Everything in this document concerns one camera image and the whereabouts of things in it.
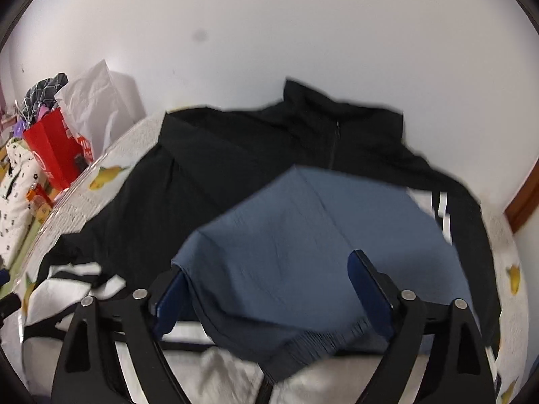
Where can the green mat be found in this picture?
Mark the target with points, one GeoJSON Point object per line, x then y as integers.
{"type": "Point", "coordinates": [19, 265]}

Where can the purple item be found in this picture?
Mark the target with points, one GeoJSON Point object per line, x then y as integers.
{"type": "Point", "coordinates": [25, 124]}

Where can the black checked cloth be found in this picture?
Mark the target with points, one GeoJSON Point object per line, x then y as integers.
{"type": "Point", "coordinates": [42, 92]}

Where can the white plastic bag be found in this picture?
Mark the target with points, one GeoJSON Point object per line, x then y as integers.
{"type": "Point", "coordinates": [97, 101]}

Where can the blue-grey garment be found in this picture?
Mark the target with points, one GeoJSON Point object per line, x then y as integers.
{"type": "Point", "coordinates": [294, 261]}

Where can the black jacket with white stripes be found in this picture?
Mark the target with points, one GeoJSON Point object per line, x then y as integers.
{"type": "Point", "coordinates": [210, 176]}

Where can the brown wooden door frame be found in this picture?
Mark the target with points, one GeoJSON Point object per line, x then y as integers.
{"type": "Point", "coordinates": [526, 206]}

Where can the white fruit print bed sheet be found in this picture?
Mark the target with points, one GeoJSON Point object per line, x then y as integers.
{"type": "Point", "coordinates": [130, 143]}

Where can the red paper bag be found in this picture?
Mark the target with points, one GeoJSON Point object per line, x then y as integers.
{"type": "Point", "coordinates": [50, 151]}

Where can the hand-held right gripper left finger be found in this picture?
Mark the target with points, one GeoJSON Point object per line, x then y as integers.
{"type": "Point", "coordinates": [170, 303]}

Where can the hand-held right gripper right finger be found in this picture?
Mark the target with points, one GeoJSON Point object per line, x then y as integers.
{"type": "Point", "coordinates": [370, 294]}

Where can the orange packets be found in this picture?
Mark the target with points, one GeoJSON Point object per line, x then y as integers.
{"type": "Point", "coordinates": [40, 202]}

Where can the white black-dotted cloth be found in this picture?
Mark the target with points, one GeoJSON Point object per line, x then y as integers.
{"type": "Point", "coordinates": [17, 185]}

